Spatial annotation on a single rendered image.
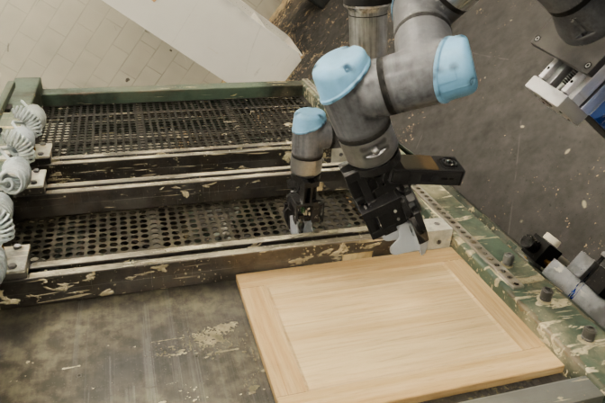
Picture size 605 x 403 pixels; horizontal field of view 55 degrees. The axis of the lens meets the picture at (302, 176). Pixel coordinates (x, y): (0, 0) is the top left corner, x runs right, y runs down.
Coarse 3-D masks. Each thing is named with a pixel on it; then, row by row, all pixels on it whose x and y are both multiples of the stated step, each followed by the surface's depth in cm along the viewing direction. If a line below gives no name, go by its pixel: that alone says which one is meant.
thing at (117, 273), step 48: (0, 240) 117; (240, 240) 138; (288, 240) 140; (336, 240) 141; (384, 240) 144; (432, 240) 148; (0, 288) 120; (48, 288) 123; (96, 288) 126; (144, 288) 130
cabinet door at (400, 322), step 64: (384, 256) 145; (448, 256) 146; (256, 320) 121; (320, 320) 122; (384, 320) 123; (448, 320) 124; (512, 320) 125; (320, 384) 106; (384, 384) 106; (448, 384) 107
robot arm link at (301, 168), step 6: (294, 162) 136; (300, 162) 135; (306, 162) 134; (312, 162) 135; (318, 162) 135; (294, 168) 136; (300, 168) 135; (306, 168) 135; (312, 168) 135; (318, 168) 136; (294, 174) 137; (300, 174) 136; (306, 174) 136; (312, 174) 136; (318, 174) 137
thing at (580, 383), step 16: (544, 384) 106; (560, 384) 106; (576, 384) 106; (592, 384) 106; (480, 400) 101; (496, 400) 102; (512, 400) 102; (528, 400) 102; (544, 400) 102; (560, 400) 102; (576, 400) 103; (592, 400) 104
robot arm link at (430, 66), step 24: (408, 24) 74; (432, 24) 73; (408, 48) 71; (432, 48) 69; (456, 48) 68; (384, 72) 70; (408, 72) 69; (432, 72) 68; (456, 72) 68; (384, 96) 71; (408, 96) 70; (432, 96) 70; (456, 96) 70
